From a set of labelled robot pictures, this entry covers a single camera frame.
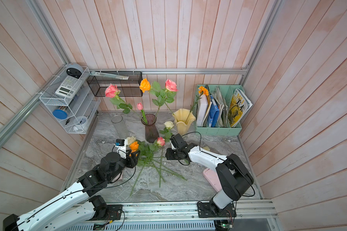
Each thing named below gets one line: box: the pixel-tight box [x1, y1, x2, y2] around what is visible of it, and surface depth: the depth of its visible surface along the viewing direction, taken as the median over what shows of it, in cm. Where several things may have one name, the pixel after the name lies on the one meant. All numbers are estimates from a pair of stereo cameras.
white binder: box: [196, 93, 209, 127], surface depth 92 cm
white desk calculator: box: [54, 75, 83, 99], surface depth 79 cm
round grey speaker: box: [66, 63, 84, 79], surface depth 83 cm
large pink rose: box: [104, 83, 147, 125], surface depth 76 cm
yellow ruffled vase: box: [172, 108, 197, 137], surface depth 94 cm
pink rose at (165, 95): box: [148, 78, 179, 116], surface depth 79 cm
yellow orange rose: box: [139, 77, 151, 93], surface depth 76 cm
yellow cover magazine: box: [227, 88, 253, 128], surface depth 100 cm
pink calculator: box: [202, 167, 223, 193], surface depth 84 cm
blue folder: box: [207, 94, 220, 128], surface depth 97 cm
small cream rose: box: [163, 120, 175, 129], surface depth 109 cm
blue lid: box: [52, 109, 68, 120], surface depth 78 cm
